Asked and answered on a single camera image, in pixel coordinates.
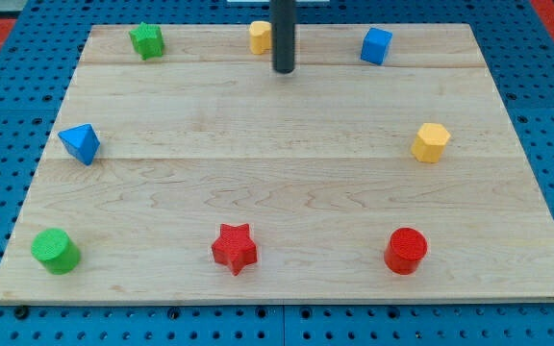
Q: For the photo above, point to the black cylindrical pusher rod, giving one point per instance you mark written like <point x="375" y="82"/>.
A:
<point x="283" y="21"/>

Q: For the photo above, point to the blue triangular prism block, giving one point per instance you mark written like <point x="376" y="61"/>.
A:
<point x="81" y="142"/>

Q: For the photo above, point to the light wooden board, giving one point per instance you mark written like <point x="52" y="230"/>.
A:
<point x="317" y="162"/>

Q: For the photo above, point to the green star block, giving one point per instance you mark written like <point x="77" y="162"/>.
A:
<point x="147" y="40"/>

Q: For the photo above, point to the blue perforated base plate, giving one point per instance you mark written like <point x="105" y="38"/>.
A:
<point x="36" y="65"/>

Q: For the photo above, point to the red star block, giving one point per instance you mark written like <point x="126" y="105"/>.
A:
<point x="235" y="248"/>

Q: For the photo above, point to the yellow heart block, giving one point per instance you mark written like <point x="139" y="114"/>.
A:
<point x="260" y="37"/>

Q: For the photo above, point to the red cylinder block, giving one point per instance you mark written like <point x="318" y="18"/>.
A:
<point x="406" y="249"/>

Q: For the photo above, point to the yellow hexagon block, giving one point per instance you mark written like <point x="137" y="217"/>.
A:
<point x="430" y="142"/>

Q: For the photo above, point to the blue cube block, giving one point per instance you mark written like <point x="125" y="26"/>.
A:
<point x="376" y="45"/>

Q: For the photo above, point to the green cylinder block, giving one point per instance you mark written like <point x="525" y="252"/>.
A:
<point x="55" y="251"/>

